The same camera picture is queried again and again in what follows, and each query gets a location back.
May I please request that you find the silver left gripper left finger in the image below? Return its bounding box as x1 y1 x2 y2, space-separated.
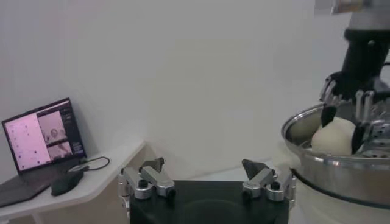
118 156 177 201

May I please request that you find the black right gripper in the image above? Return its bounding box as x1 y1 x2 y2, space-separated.
319 27 390 155

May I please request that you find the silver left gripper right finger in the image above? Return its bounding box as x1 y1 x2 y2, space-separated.
241 158 297 203

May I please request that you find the white steamed baozi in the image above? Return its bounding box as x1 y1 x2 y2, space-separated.
311 117 357 156

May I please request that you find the stainless steel steamer basket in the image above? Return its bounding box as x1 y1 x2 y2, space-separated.
280 103 390 211

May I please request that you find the white rectangular work table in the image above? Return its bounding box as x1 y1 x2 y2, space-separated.
182 159 295 224

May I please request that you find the white side table with mouse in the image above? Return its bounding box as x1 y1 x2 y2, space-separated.
0 139 147 224

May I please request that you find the cream electric cooker pot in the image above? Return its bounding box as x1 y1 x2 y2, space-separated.
289 175 390 224

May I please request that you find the black computer mouse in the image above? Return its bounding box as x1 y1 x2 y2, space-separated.
50 170 85 197

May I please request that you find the black laptop with pink screen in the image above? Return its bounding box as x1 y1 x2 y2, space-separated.
0 97 89 208

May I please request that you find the thin black looped cable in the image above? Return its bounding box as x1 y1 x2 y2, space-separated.
79 156 111 172

